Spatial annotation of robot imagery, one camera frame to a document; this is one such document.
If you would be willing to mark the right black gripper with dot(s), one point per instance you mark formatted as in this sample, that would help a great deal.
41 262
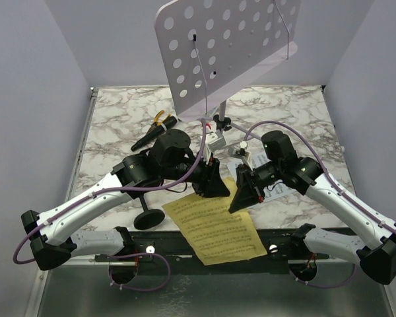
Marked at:
247 180

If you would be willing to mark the black microphone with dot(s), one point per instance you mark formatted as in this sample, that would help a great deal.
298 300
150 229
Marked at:
146 139

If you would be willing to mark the yellow handled pliers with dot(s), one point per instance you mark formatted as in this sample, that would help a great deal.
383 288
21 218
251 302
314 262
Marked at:
157 121

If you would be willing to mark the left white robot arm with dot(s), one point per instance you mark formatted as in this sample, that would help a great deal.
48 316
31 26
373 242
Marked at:
55 236

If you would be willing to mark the black microphone desk stand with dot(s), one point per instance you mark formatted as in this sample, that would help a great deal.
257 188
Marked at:
149 218

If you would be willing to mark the yellow sheet music page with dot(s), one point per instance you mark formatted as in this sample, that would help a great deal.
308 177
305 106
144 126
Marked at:
216 235

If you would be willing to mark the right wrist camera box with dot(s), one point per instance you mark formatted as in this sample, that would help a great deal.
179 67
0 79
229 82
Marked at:
240 151

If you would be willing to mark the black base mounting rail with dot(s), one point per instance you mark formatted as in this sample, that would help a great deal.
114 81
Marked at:
182 259

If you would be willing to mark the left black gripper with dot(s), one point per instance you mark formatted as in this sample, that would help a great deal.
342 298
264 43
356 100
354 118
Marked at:
210 183

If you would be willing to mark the lilac perforated music stand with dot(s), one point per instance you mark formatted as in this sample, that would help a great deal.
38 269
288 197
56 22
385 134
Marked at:
213 49

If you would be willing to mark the white sheet music page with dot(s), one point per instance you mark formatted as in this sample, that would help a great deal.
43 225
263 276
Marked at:
272 192

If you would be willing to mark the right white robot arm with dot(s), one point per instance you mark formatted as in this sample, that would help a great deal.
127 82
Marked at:
372 247

